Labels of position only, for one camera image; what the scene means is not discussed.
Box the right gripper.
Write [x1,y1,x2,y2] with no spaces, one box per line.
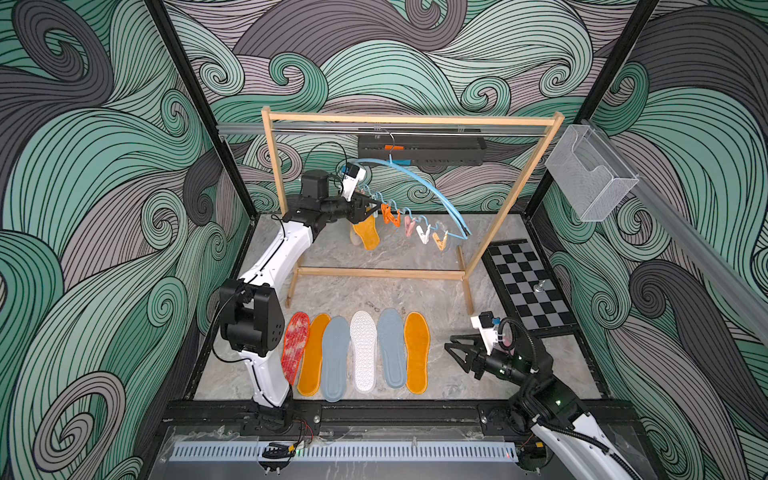
[448,331,534,392]

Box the orange insole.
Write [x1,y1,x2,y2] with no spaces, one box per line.
[297,314,331,397]
[352,216,380,251]
[404,312,431,395]

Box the grey blue insole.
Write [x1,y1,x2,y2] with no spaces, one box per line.
[321,316,350,402]
[377,308,407,389]

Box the blue clip hanger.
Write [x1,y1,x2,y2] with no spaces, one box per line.
[348,158,472,240]

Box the white insole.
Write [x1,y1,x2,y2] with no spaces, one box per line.
[350,310,377,393]

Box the red patterned insole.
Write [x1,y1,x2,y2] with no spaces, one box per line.
[281,312,311,385]

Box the beige insole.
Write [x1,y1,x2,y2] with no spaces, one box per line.
[349,228,362,245]

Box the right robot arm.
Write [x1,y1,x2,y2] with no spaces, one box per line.
[444,311,640,479]

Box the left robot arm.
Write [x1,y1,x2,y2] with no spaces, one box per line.
[217,163,381,410]

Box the pink microphone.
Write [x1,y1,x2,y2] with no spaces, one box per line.
[498,332,515,351]

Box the pink clothes peg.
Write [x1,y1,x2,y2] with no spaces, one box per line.
[404,215,417,237]

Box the white clothes peg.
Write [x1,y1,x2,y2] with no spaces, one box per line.
[416,224,431,245]

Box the wooden clothes rack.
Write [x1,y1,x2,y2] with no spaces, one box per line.
[248,107,565,288]

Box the black white chessboard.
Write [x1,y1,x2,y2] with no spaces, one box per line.
[482,239,577,330]

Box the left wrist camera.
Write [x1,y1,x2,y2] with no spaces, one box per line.
[340,163,366,202]

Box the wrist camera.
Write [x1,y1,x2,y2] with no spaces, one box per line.
[340,163,366,202]
[470,311,501,355]

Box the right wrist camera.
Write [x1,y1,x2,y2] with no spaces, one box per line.
[470,311,501,355]

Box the black wall tool holder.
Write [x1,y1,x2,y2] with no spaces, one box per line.
[357,135,487,168]

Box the clear acrylic wall box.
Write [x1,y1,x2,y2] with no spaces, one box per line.
[545,123,639,223]

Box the white slotted cable duct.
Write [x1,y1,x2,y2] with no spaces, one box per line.
[169,440,518,463]

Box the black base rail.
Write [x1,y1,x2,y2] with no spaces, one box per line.
[161,398,643,436]

